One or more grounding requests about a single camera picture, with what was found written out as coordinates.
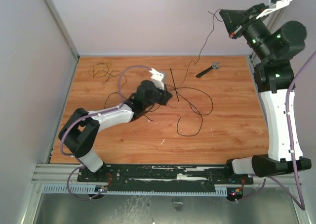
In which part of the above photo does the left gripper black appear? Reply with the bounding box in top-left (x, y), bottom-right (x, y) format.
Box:
top-left (144, 83), bottom-right (172, 108)

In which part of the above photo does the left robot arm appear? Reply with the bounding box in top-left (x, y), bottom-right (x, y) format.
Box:
top-left (58, 80), bottom-right (172, 182)

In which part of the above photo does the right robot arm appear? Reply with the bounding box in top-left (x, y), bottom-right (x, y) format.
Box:
top-left (219, 3), bottom-right (312, 183)

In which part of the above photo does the black zip tie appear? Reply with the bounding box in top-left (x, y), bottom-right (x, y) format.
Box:
top-left (169, 68), bottom-right (180, 103)

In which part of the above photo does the black adjustable wrench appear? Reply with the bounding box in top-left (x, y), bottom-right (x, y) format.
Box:
top-left (196, 62), bottom-right (220, 78)

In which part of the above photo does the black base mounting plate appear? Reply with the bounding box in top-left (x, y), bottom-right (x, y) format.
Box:
top-left (77, 164), bottom-right (254, 191)

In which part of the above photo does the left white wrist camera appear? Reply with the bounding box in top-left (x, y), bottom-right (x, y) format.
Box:
top-left (149, 68), bottom-right (167, 90)

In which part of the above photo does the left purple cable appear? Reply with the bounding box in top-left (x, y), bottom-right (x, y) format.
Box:
top-left (59, 64), bottom-right (154, 201)

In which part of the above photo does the purple cable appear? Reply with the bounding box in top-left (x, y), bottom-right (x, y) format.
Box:
top-left (232, 0), bottom-right (316, 211)
top-left (59, 64), bottom-right (154, 201)

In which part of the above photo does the aluminium front rail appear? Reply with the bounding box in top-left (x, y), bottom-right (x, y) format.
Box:
top-left (31, 164), bottom-right (295, 190)

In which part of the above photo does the grey slotted cable duct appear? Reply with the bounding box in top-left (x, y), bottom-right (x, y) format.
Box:
top-left (41, 184), bottom-right (228, 197)

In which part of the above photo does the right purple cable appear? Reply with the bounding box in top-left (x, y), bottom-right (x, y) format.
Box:
top-left (232, 0), bottom-right (316, 211)

